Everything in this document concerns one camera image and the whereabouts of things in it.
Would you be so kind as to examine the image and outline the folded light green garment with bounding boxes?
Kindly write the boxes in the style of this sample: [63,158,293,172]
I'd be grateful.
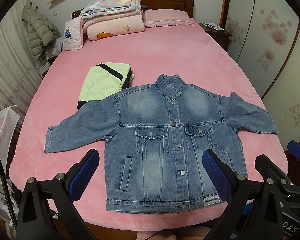
[77,62,134,110]

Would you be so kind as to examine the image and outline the blue denim jacket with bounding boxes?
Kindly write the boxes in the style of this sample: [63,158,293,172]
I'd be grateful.
[44,74,277,213]

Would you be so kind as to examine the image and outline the floral wardrobe doors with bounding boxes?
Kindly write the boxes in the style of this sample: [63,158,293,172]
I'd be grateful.
[225,0,300,147]

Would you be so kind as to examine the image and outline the white curtain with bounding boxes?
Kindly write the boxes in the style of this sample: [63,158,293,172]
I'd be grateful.
[0,0,42,128]

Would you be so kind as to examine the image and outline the dark wooden nightstand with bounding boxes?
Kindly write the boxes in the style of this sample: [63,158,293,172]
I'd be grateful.
[199,23,232,50]

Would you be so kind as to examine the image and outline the pink cartoon cushion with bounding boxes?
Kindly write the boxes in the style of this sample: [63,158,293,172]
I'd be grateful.
[63,16,83,51]

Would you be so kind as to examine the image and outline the dark wooden headboard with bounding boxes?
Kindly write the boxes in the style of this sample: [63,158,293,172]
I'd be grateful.
[71,0,195,20]

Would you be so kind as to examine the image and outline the pink bed blanket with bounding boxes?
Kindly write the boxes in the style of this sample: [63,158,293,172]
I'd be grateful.
[10,25,288,231]

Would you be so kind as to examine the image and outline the folded floral quilt stack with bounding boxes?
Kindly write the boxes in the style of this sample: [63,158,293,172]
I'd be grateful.
[80,0,145,41]

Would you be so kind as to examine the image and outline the grey green puffer jacket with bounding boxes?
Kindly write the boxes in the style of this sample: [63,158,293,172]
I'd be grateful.
[21,3,61,61]

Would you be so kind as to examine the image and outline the pink pillow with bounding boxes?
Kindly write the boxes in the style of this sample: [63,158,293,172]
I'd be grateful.
[142,9,194,28]

